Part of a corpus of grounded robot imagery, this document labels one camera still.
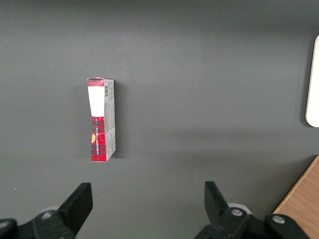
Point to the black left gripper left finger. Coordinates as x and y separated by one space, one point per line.
62 221

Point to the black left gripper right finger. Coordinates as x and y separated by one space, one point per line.
224 224

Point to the oak wooden drawer cabinet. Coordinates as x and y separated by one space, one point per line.
301 204

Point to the red tartan cardboard box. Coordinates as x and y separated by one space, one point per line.
99 124

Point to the beige rectangular tray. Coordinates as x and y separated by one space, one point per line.
313 82

